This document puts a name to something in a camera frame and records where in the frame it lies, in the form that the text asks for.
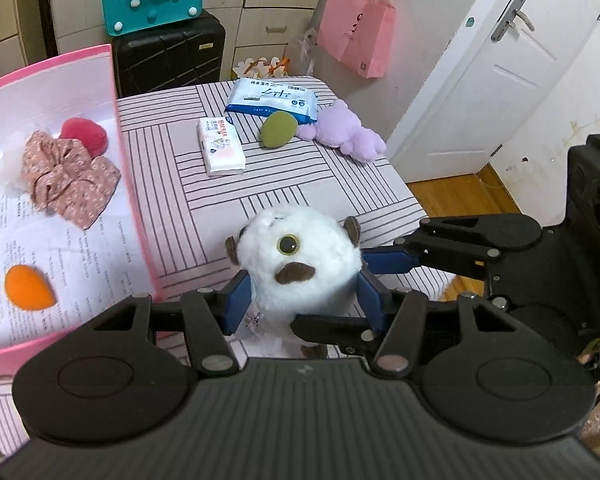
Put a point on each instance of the pink shopping bag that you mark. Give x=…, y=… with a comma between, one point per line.
x=360, y=35

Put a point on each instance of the purple plush toy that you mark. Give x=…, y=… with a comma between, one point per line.
x=345, y=132

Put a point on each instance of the white fluffy pouf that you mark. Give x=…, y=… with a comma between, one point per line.
x=11, y=170

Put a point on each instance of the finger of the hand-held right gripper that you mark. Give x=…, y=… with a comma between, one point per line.
x=387, y=261
x=330, y=332

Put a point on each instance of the small white tissue pack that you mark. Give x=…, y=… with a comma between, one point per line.
x=221, y=147

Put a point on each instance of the black suitcase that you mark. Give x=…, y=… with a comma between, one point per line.
x=170, y=60

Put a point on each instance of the green makeup sponge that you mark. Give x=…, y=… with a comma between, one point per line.
x=278, y=130

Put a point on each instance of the blue wet wipes pack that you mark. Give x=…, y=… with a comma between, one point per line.
x=272, y=100

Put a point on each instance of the printed paper sheet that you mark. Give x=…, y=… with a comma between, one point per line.
x=90, y=260

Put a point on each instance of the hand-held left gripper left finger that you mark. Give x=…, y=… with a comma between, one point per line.
x=237, y=302

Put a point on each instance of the white door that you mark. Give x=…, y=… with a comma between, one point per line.
x=505, y=95

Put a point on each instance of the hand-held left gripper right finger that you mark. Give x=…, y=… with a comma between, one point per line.
x=371, y=302

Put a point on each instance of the pink cardboard box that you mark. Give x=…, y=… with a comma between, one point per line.
x=45, y=95

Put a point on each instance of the red powder puff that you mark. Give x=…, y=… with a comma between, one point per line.
x=87, y=135

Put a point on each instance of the orange makeup sponge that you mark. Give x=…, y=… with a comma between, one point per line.
x=30, y=287

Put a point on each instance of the white round plush toy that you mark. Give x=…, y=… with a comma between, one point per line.
x=300, y=235

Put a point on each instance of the pink floral scrunchie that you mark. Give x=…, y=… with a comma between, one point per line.
x=70, y=180

